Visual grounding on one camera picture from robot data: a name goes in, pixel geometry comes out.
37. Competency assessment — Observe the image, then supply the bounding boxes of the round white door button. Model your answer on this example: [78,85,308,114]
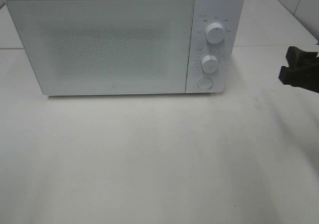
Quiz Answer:
[197,78,213,90]

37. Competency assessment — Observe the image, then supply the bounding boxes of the upper white power knob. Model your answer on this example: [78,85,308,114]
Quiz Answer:
[204,20,226,44]

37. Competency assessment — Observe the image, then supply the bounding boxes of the white timer knob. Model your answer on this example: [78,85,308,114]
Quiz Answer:
[200,55,219,73]

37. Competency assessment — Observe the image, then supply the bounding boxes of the white microwave door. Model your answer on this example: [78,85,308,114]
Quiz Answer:
[7,0,193,95]

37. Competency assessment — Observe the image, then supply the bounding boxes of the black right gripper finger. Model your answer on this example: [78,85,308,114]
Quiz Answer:
[286,46,318,67]
[279,59,319,93]

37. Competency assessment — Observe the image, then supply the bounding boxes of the white microwave oven body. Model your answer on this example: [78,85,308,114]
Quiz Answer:
[5,0,244,95]

